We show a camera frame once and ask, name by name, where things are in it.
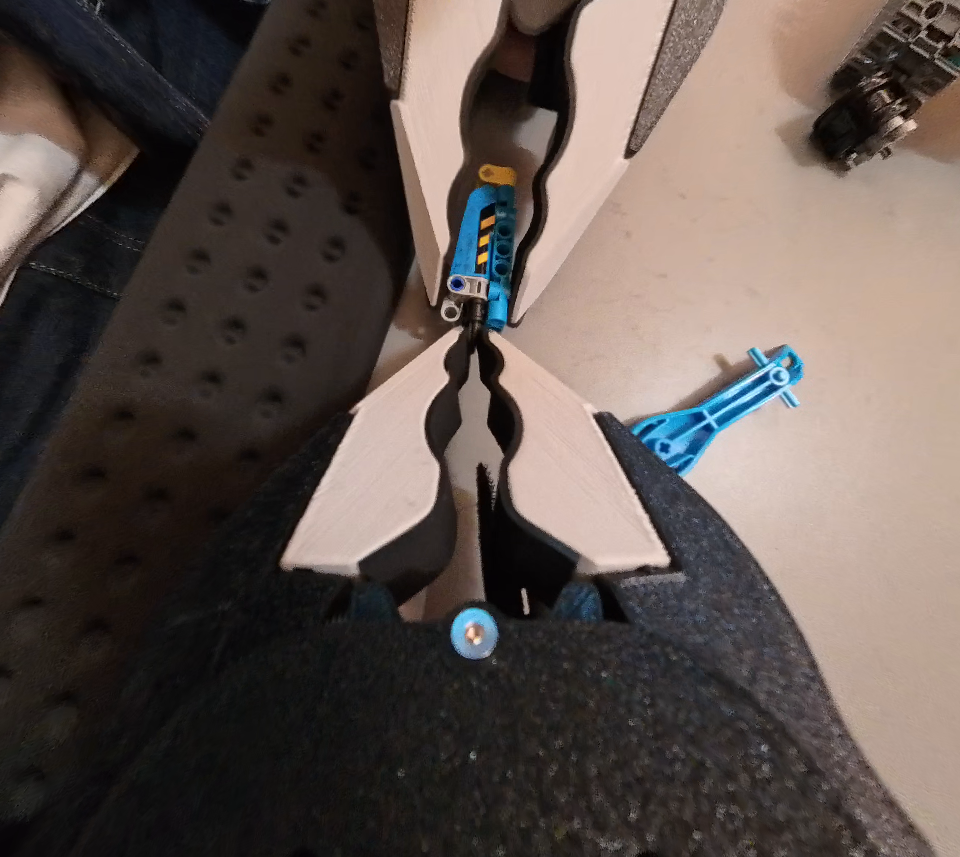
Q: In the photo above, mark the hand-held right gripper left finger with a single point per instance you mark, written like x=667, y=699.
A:
x=360, y=497

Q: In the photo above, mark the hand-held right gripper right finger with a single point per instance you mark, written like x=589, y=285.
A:
x=585, y=497

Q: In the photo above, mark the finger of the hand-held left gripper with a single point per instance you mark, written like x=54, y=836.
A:
x=443, y=62
x=608, y=92

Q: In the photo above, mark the light blue brick separator tool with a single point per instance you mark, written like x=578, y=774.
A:
x=705, y=422

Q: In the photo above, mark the blue striped brick assembly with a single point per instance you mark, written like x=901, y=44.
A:
x=483, y=242

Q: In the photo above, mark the blue tracked toy robot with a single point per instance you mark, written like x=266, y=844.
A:
x=900, y=47

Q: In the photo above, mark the black dimpled mat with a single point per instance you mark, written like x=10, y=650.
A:
x=195, y=347

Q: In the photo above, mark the person's blue jeans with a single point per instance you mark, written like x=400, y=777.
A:
x=60, y=377

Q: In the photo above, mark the person's denim jacket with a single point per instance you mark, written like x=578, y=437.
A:
x=120, y=2

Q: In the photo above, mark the person's white shirt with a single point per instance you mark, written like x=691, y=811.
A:
x=53, y=182

